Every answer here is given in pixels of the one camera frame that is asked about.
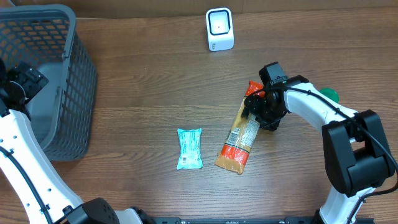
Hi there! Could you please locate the orange spaghetti package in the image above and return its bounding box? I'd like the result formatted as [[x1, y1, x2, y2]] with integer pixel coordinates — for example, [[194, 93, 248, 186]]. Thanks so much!
[[215, 80, 263, 175]]

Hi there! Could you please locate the green lid jar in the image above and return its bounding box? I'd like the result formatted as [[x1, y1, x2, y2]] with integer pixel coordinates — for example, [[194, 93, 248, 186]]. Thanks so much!
[[319, 88, 340, 103]]

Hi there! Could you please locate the teal snack packet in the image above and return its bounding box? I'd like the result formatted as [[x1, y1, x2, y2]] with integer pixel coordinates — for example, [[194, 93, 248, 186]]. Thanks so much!
[[177, 128, 203, 170]]

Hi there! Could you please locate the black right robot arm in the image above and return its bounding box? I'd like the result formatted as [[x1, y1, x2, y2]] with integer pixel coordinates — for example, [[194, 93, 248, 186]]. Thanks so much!
[[243, 62, 397, 223]]

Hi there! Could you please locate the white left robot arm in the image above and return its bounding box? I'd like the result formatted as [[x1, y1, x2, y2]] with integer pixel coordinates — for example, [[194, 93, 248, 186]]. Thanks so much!
[[1, 64, 155, 223]]

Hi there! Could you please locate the grey plastic basket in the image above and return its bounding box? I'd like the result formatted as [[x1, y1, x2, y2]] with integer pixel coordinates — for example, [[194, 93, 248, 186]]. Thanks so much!
[[1, 4, 97, 161]]

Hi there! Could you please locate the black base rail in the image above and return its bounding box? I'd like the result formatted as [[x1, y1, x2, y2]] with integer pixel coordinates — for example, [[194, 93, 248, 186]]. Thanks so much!
[[149, 216, 376, 224]]

